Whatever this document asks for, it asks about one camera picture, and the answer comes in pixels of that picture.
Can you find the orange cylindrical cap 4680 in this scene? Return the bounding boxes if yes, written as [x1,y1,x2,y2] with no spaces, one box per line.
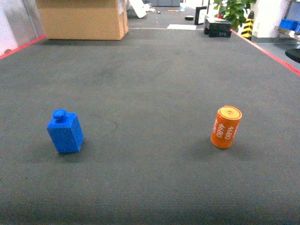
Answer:
[210,105,242,149]

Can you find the blue bottle-shaped block part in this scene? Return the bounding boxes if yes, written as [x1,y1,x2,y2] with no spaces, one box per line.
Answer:
[46,109,84,154]

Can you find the black equipment case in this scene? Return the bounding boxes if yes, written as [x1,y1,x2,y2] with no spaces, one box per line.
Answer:
[204,17,232,38]

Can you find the yellow black striped cone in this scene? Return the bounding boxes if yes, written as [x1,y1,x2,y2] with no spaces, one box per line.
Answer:
[240,10,255,40]

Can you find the large cardboard box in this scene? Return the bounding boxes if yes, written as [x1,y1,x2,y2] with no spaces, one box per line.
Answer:
[36,0,128,40]

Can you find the green potted plant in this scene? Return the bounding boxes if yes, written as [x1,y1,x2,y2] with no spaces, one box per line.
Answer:
[213,0,256,31]

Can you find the black office chair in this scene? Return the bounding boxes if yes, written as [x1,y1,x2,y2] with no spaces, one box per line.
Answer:
[285,46,300,63]

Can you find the red conveyor side rail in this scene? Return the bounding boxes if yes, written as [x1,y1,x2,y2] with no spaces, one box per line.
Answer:
[231,29,300,76]

